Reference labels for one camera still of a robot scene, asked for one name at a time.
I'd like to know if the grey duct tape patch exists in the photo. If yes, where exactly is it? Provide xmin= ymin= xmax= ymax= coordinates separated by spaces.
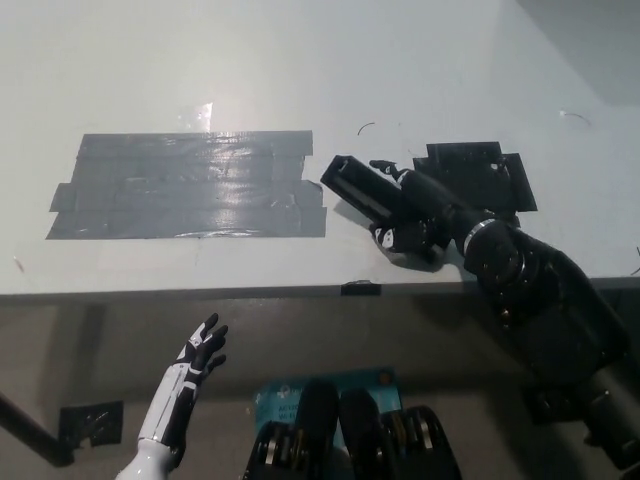
xmin=44 ymin=129 xmax=329 ymax=242

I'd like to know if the black stapler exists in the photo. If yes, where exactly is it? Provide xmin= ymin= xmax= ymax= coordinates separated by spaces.
xmin=319 ymin=153 xmax=404 ymax=225

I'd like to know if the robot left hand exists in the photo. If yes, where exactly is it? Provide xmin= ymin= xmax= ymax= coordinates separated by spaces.
xmin=136 ymin=312 xmax=230 ymax=452

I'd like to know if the large black tape patch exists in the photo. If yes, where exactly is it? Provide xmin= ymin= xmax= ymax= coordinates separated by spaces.
xmin=411 ymin=141 xmax=540 ymax=217

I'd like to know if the black tape on floor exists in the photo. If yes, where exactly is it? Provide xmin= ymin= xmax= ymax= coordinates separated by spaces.
xmin=58 ymin=399 xmax=125 ymax=447

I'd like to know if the clear tape piece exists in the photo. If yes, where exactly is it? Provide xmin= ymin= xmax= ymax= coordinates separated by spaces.
xmin=176 ymin=101 xmax=216 ymax=133

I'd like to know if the black metal pole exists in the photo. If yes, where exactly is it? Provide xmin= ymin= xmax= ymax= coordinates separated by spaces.
xmin=0 ymin=391 xmax=77 ymax=467

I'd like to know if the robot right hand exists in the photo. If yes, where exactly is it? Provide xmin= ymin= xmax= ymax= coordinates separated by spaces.
xmin=368 ymin=158 xmax=477 ymax=265

